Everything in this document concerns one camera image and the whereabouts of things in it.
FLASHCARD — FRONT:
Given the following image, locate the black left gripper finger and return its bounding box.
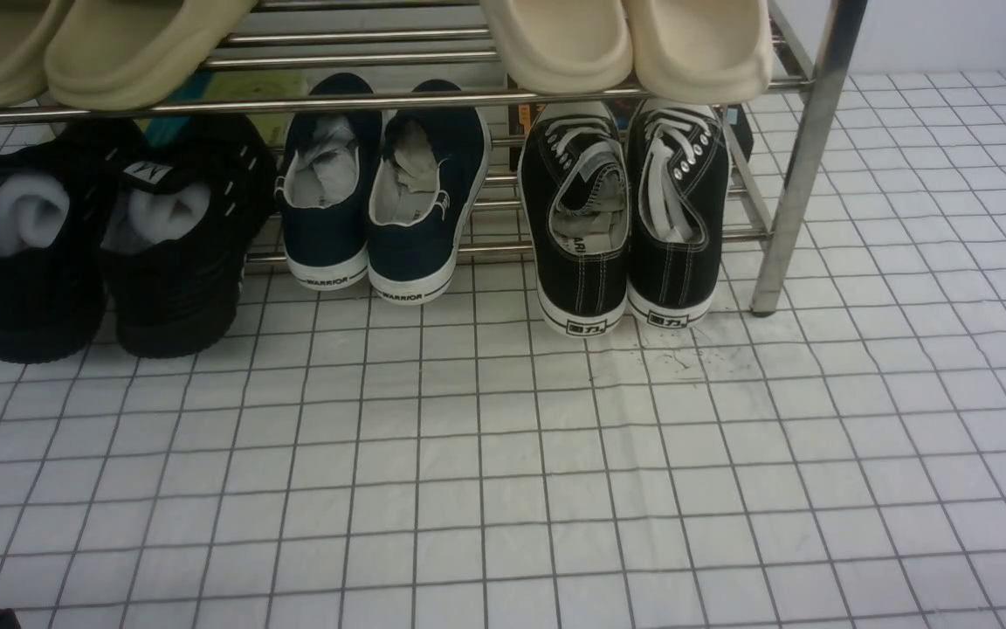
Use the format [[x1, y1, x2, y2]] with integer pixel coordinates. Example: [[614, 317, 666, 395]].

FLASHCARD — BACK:
[[0, 609, 23, 629]]

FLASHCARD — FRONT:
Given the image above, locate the black knit sneaker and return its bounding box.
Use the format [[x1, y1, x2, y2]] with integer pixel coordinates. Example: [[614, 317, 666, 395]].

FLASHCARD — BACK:
[[0, 119, 145, 363], [97, 114, 277, 359]]

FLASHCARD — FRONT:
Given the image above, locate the stainless steel shoe rack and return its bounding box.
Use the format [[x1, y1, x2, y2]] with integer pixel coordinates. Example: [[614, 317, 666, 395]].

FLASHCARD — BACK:
[[0, 0, 869, 316]]

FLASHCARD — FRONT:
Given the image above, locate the navy canvas sneaker, left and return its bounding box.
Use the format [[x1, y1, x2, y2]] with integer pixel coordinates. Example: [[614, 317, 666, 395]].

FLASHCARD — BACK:
[[274, 110, 383, 291]]

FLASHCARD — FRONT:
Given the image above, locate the navy canvas sneaker, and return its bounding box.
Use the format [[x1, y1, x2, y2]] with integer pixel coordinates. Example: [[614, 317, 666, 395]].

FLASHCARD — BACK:
[[366, 107, 493, 306], [274, 110, 383, 291]]

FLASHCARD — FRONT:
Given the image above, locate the olive foam slide, inner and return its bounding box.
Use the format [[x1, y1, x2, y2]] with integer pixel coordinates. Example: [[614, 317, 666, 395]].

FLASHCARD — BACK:
[[44, 1, 256, 111]]

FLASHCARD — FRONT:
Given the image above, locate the navy canvas sneaker, right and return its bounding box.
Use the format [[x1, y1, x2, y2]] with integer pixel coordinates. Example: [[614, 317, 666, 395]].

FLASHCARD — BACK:
[[366, 107, 493, 306]]

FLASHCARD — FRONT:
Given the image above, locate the black laced canvas sneaker, left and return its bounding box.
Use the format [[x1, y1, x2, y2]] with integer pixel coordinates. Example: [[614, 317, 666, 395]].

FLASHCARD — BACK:
[[516, 102, 630, 338]]

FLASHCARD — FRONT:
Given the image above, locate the black laced canvas sneaker, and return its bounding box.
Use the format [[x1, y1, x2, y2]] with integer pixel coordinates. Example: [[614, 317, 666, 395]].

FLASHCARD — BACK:
[[625, 97, 732, 329], [516, 102, 630, 338]]

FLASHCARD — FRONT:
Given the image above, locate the cream foam slide, left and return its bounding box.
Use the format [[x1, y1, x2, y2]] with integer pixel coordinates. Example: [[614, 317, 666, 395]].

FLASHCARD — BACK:
[[479, 1, 632, 94]]

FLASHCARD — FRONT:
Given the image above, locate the cream foam slide, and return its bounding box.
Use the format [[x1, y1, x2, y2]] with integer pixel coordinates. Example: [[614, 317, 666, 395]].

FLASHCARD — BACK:
[[479, 1, 632, 94], [623, 0, 774, 105]]

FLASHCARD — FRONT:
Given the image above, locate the black laced canvas sneaker, right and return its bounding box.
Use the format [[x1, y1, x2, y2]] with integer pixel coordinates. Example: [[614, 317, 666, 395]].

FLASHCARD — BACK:
[[625, 97, 732, 329]]

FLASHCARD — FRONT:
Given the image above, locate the cream foam slide, right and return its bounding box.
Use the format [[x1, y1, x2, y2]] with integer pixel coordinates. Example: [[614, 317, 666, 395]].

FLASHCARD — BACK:
[[623, 0, 774, 105]]

